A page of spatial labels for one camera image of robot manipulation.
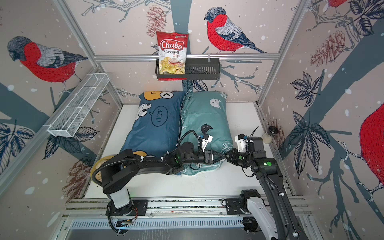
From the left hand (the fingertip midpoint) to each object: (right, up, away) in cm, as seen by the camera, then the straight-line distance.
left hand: (226, 158), depth 68 cm
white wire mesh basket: (-78, +18, +5) cm, 80 cm away
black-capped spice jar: (+33, +10, +22) cm, 41 cm away
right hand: (0, +1, +6) cm, 6 cm away
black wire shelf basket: (-14, +54, +39) cm, 68 cm away
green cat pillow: (-7, +21, +25) cm, 33 cm away
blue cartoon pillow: (-39, +11, +21) cm, 46 cm away
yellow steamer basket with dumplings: (-69, -7, +14) cm, 71 cm away
